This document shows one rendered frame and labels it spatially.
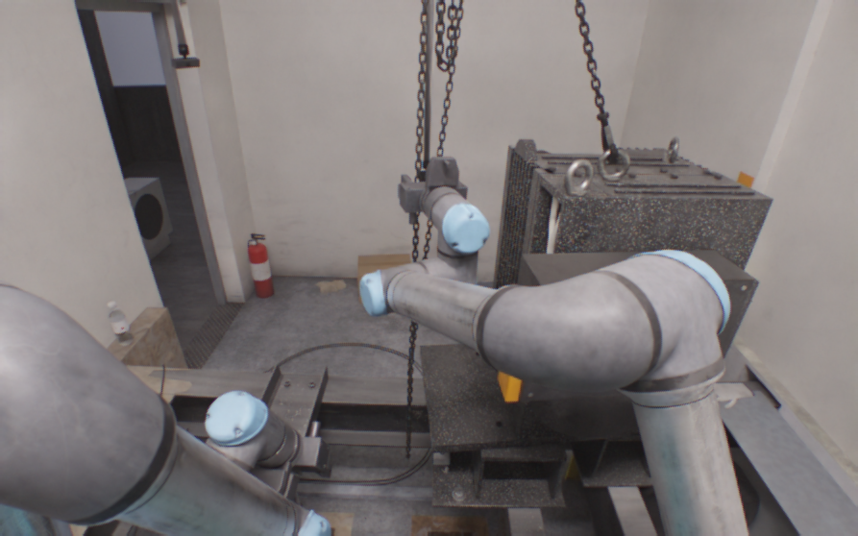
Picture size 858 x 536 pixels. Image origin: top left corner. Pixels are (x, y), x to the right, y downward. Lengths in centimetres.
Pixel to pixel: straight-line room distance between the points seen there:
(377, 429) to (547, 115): 239
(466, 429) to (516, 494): 29
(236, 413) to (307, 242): 308
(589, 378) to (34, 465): 39
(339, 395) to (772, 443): 160
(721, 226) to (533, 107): 233
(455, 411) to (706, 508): 90
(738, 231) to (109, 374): 112
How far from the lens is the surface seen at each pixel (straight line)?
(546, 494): 150
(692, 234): 108
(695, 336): 48
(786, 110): 223
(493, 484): 148
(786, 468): 195
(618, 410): 113
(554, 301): 41
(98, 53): 815
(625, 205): 96
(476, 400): 138
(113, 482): 33
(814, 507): 188
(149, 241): 461
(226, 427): 66
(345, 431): 193
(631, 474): 163
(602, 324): 40
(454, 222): 70
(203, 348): 325
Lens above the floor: 189
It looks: 29 degrees down
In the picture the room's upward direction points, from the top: 2 degrees clockwise
